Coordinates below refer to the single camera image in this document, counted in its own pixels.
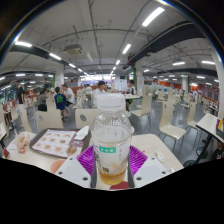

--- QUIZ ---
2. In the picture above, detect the cream chair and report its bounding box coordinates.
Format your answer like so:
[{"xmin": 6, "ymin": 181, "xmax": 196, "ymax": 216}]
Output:
[
  {"xmin": 35, "ymin": 109, "xmax": 65, "ymax": 133},
  {"xmin": 74, "ymin": 107, "xmax": 100, "ymax": 129},
  {"xmin": 19, "ymin": 108, "xmax": 37, "ymax": 133},
  {"xmin": 130, "ymin": 94, "xmax": 153, "ymax": 129},
  {"xmin": 157, "ymin": 100, "xmax": 188, "ymax": 153}
]

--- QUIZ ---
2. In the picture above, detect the red yellow table sign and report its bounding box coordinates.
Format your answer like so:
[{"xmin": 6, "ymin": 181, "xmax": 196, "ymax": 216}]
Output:
[{"xmin": 215, "ymin": 117, "xmax": 224, "ymax": 133}]

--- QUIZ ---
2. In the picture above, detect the white neighbouring table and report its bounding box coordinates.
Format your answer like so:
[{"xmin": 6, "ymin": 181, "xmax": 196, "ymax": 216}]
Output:
[
  {"xmin": 0, "ymin": 121, "xmax": 8, "ymax": 141},
  {"xmin": 195, "ymin": 112, "xmax": 224, "ymax": 166}
]

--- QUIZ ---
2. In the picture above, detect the group of ceiling lights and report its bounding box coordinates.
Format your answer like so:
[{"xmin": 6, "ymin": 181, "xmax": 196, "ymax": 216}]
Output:
[{"xmin": 0, "ymin": 6, "xmax": 218, "ymax": 86}]

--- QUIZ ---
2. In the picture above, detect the clear plastic drink bottle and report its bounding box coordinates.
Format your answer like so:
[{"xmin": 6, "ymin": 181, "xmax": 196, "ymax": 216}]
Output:
[{"xmin": 90, "ymin": 93, "xmax": 134, "ymax": 186}]

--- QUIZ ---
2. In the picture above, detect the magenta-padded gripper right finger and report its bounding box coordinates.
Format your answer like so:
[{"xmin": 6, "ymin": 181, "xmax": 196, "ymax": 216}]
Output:
[{"xmin": 125, "ymin": 144, "xmax": 168, "ymax": 190}]

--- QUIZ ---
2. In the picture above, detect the flat round red coaster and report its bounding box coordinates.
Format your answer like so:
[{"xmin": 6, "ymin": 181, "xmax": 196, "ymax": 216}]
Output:
[{"xmin": 109, "ymin": 180, "xmax": 130, "ymax": 191}]

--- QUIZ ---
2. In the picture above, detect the clear plastic food bag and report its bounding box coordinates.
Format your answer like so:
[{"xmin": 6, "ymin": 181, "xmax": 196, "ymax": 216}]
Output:
[{"xmin": 14, "ymin": 131, "xmax": 32, "ymax": 154}]

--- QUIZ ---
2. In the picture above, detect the dark food tray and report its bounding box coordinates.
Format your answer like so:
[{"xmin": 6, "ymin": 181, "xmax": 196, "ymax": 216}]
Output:
[{"xmin": 29, "ymin": 127, "xmax": 92, "ymax": 159}]

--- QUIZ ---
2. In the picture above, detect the ceiling air conditioner unit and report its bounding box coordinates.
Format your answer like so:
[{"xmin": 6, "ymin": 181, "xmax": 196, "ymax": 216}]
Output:
[{"xmin": 63, "ymin": 43, "xmax": 83, "ymax": 56}]

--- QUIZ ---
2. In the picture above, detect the person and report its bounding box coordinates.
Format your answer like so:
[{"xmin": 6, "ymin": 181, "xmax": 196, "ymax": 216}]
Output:
[
  {"xmin": 37, "ymin": 89, "xmax": 49, "ymax": 112},
  {"xmin": 92, "ymin": 80, "xmax": 108, "ymax": 108},
  {"xmin": 125, "ymin": 79, "xmax": 137, "ymax": 111},
  {"xmin": 61, "ymin": 83, "xmax": 76, "ymax": 111},
  {"xmin": 53, "ymin": 86, "xmax": 68, "ymax": 118},
  {"xmin": 16, "ymin": 82, "xmax": 27, "ymax": 114}
]

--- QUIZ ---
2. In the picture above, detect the group of cream chairs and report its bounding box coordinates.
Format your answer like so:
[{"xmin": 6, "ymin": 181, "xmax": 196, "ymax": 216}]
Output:
[{"xmin": 3, "ymin": 85, "xmax": 221, "ymax": 133}]

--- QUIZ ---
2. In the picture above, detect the crumpled white napkin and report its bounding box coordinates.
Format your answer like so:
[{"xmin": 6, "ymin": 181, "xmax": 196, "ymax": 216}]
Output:
[{"xmin": 73, "ymin": 125, "xmax": 90, "ymax": 141}]

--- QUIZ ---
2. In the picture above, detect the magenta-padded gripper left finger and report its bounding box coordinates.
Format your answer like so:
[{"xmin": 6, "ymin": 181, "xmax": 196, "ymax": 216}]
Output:
[{"xmin": 54, "ymin": 144, "xmax": 99, "ymax": 190}]

